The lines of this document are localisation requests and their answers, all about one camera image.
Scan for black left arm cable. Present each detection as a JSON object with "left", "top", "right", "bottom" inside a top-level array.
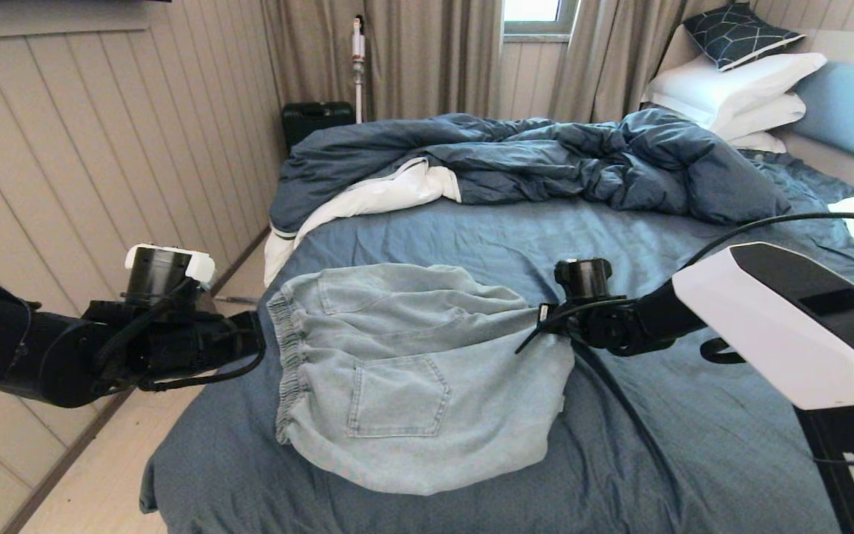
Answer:
[{"left": 0, "top": 261, "right": 266, "bottom": 392}]

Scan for large white pillow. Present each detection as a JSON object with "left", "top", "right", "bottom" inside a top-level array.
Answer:
[{"left": 646, "top": 52, "right": 828, "bottom": 131}]

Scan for black hard suitcase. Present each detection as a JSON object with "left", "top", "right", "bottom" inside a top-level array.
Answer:
[{"left": 281, "top": 102, "right": 357, "bottom": 155}]

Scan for narrow beige curtain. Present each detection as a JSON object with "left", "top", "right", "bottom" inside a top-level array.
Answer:
[{"left": 549, "top": 0, "right": 687, "bottom": 123}]

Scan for bed with blue sheet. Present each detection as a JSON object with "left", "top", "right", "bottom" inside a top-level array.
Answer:
[{"left": 139, "top": 152, "right": 854, "bottom": 534}]

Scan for medium white pillow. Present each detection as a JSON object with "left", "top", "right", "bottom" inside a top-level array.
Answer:
[{"left": 709, "top": 93, "right": 806, "bottom": 142}]

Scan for dark geometric patterned cushion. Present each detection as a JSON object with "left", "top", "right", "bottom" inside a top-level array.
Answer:
[{"left": 683, "top": 2, "right": 806, "bottom": 73}]

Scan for small white pillow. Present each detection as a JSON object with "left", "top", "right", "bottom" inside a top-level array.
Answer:
[{"left": 727, "top": 132, "right": 787, "bottom": 154}]

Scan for light blue denim shorts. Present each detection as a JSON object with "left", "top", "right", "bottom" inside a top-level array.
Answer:
[{"left": 266, "top": 263, "right": 576, "bottom": 496}]

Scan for window with grey frame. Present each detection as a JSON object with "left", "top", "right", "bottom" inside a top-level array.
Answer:
[{"left": 503, "top": 0, "right": 578, "bottom": 36}]

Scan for dark blue white-lined duvet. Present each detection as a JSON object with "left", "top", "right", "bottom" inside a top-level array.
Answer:
[{"left": 264, "top": 110, "right": 792, "bottom": 289}]

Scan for white stick vacuum cleaner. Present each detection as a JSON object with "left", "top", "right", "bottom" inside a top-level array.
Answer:
[{"left": 351, "top": 15, "right": 366, "bottom": 125}]

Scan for wide beige curtain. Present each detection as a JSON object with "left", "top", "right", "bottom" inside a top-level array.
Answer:
[{"left": 260, "top": 0, "right": 503, "bottom": 123}]

